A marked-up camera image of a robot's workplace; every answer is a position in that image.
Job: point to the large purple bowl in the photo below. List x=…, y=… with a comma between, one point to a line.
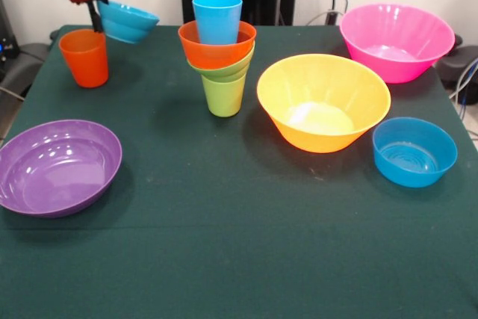
x=56, y=169

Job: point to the black equipment base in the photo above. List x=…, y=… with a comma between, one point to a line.
x=461, y=63

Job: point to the green plastic cup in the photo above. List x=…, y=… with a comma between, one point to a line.
x=224, y=98

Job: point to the green stepped bowl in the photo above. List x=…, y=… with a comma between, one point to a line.
x=228, y=70

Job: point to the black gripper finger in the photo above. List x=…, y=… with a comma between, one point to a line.
x=95, y=16

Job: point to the black power adapter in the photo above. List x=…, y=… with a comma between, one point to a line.
x=331, y=17

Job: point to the light blue stepped bowl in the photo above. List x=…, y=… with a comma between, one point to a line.
x=127, y=24

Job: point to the orange plastic cup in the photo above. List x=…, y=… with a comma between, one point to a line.
x=87, y=65

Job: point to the orange round bowl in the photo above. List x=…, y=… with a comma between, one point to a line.
x=209, y=57

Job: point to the large yellow-orange bowl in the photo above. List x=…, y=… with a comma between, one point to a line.
x=321, y=91

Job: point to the dark green tablecloth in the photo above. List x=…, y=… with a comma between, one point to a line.
x=261, y=259

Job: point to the black computer case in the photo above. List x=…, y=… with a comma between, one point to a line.
x=7, y=42

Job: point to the blue plastic cup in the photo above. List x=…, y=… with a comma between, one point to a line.
x=216, y=24

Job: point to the large pink bowl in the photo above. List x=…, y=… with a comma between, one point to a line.
x=396, y=35

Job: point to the blue round bowl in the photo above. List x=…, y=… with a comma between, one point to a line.
x=414, y=162

